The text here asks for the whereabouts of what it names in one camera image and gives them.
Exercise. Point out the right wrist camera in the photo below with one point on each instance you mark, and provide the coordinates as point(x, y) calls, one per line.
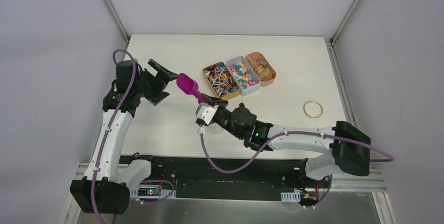
point(204, 116)

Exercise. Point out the left white cable duct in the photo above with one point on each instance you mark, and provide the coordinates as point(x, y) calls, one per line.
point(152, 193)

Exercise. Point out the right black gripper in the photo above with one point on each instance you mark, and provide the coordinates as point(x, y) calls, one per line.
point(218, 101)

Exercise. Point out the white tin of candies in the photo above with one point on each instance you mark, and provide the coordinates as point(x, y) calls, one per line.
point(244, 75)

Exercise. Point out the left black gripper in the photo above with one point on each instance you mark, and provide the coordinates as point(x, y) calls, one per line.
point(156, 81)

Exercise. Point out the pink tin of gummies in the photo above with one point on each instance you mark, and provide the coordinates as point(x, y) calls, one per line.
point(261, 67)

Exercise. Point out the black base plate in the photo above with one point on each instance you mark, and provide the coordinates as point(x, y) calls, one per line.
point(195, 178)

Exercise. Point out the right white cable duct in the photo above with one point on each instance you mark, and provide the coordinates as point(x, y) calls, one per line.
point(290, 197)

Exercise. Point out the gold ring lid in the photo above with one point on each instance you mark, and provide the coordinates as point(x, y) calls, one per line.
point(313, 109)

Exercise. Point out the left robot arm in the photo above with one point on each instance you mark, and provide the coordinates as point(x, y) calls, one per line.
point(103, 189)

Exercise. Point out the white cable duct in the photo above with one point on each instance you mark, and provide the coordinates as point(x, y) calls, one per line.
point(290, 197)
point(152, 193)

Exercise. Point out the clear plastic cup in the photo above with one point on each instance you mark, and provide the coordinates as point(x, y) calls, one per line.
point(214, 129)

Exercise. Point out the gold tin of lollipops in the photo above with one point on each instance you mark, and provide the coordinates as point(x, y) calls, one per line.
point(221, 81)

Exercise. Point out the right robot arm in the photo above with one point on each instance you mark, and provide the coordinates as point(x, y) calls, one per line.
point(342, 148)

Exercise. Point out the magenta plastic scoop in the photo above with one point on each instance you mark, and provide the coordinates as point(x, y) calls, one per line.
point(190, 87)

